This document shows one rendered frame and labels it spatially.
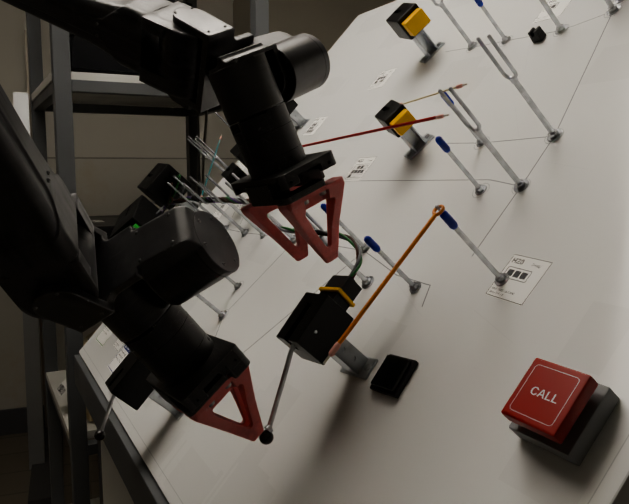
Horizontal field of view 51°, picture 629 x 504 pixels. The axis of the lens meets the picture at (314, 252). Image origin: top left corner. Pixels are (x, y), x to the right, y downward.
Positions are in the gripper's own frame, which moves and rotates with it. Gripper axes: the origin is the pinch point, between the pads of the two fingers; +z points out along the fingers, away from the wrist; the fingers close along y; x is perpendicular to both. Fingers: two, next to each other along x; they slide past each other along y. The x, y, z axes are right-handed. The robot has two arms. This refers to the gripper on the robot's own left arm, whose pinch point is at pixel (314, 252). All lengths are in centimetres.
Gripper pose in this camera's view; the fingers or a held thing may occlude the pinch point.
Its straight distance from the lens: 66.3
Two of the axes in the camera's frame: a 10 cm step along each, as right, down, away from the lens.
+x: -7.6, 4.5, -4.7
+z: 3.7, 8.9, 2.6
